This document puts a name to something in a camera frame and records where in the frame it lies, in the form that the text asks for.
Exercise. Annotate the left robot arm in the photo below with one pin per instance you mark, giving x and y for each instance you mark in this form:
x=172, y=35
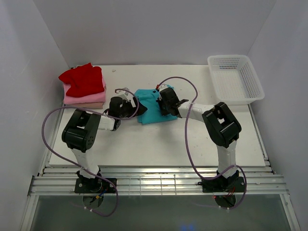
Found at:
x=80, y=133

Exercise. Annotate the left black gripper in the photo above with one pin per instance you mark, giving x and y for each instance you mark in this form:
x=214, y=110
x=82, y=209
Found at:
x=141, y=110

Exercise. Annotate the white plastic basket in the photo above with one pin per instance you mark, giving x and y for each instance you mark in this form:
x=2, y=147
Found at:
x=234, y=79

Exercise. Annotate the aluminium frame rail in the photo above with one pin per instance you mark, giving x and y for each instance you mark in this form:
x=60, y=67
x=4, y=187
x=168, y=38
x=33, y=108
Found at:
x=161, y=199

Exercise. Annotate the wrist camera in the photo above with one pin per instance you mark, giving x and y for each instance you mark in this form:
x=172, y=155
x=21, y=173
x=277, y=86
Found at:
x=124, y=94
x=161, y=87

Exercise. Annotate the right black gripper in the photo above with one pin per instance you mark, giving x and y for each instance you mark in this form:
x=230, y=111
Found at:
x=160, y=101

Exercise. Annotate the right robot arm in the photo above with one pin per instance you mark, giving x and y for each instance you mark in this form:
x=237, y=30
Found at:
x=223, y=129

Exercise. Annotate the beige folded t shirt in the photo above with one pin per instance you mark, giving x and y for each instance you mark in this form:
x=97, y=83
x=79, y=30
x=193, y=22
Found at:
x=96, y=105

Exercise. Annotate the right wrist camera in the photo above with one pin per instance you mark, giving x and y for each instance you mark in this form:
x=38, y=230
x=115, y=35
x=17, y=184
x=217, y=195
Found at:
x=161, y=87

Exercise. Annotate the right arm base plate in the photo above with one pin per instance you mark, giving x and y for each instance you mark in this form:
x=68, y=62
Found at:
x=223, y=185

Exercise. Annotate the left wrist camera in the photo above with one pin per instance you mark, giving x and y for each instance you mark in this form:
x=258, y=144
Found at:
x=124, y=94

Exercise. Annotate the teal t shirt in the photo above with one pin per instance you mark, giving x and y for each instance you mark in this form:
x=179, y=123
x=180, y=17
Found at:
x=147, y=98

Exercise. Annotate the red folded t shirt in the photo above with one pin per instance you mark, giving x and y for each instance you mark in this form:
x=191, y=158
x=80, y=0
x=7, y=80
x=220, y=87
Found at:
x=83, y=80

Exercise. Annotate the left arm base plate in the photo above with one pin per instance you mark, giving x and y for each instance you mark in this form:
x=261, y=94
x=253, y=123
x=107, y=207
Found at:
x=93, y=186

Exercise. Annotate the pink folded t shirt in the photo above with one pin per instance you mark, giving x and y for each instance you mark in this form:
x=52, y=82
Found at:
x=93, y=98

